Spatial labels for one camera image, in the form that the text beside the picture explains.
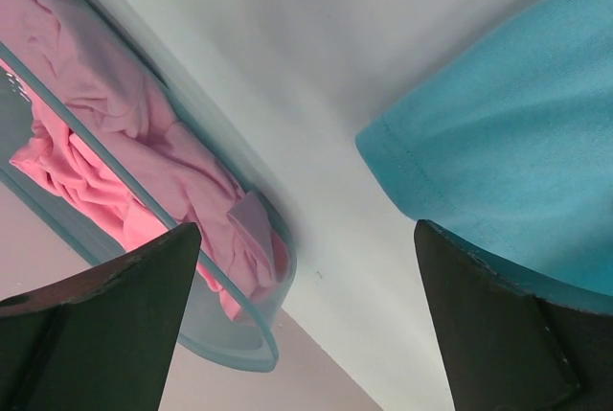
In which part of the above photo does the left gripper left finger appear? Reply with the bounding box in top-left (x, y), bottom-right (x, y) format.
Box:
top-left (1, 223), bottom-right (201, 410)

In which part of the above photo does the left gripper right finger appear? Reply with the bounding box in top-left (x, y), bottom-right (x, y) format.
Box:
top-left (414, 220), bottom-right (612, 410)

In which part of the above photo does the teal t shirt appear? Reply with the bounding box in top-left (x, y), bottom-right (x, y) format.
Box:
top-left (355, 0), bottom-right (612, 294)

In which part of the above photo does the pink crumpled t shirt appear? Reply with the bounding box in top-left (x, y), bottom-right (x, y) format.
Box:
top-left (1, 0), bottom-right (288, 303)

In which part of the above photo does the grey plastic basket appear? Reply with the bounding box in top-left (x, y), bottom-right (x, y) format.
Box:
top-left (1, 0), bottom-right (296, 373)

